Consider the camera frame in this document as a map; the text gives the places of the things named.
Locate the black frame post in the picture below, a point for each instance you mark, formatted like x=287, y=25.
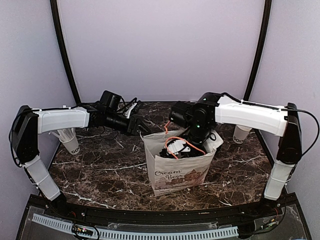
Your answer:
x=63, y=50
x=259, y=49

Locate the white slotted cable duct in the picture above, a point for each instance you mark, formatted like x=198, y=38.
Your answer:
x=121, y=231

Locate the white paper coffee cup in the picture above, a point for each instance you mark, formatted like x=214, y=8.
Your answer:
x=240, y=133

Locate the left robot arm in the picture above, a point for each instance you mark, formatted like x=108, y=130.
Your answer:
x=30, y=124

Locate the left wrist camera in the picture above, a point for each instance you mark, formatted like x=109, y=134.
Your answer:
x=131, y=108

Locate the right black frame post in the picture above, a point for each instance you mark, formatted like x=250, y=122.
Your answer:
x=259, y=49

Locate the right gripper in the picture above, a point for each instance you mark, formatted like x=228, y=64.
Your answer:
x=203, y=148

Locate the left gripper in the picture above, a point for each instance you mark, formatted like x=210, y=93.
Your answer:
x=132, y=127

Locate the left black frame post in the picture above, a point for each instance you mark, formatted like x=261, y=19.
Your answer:
x=63, y=50

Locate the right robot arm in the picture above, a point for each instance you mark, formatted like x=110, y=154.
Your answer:
x=221, y=108

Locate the paper cup holding straws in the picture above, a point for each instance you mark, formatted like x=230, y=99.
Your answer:
x=71, y=145

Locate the bundle of straws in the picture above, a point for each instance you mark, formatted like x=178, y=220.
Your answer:
x=64, y=135

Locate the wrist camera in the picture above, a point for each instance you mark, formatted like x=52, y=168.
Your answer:
x=131, y=108
x=179, y=148

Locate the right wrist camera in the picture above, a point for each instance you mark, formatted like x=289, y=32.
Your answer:
x=179, y=148

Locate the white paper takeout bag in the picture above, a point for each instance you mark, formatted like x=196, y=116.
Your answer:
x=168, y=175

